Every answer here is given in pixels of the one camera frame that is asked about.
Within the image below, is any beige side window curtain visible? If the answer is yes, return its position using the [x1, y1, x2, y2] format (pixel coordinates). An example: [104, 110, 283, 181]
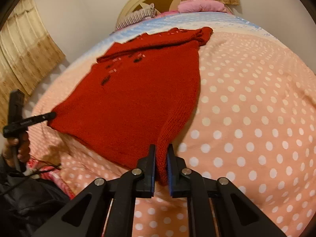
[0, 0, 65, 127]

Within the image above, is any pink pillow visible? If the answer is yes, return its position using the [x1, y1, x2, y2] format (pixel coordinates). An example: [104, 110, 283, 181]
[178, 0, 231, 14]

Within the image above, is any red plaid cloth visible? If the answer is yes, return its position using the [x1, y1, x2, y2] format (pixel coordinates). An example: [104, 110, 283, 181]
[27, 158, 75, 199]

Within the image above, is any dark jacket sleeve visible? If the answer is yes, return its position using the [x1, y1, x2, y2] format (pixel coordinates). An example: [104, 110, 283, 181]
[1, 157, 70, 236]

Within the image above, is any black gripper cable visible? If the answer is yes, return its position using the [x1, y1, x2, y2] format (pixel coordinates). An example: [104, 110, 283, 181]
[0, 152, 62, 198]

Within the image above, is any polka dot bed cover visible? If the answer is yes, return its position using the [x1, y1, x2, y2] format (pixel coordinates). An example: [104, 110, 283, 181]
[33, 12, 315, 236]

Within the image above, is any red knitted sweater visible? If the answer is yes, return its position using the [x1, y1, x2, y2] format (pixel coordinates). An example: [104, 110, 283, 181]
[48, 27, 213, 185]

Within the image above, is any striped pillow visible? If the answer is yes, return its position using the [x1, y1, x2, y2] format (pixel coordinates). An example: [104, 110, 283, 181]
[115, 3, 156, 31]

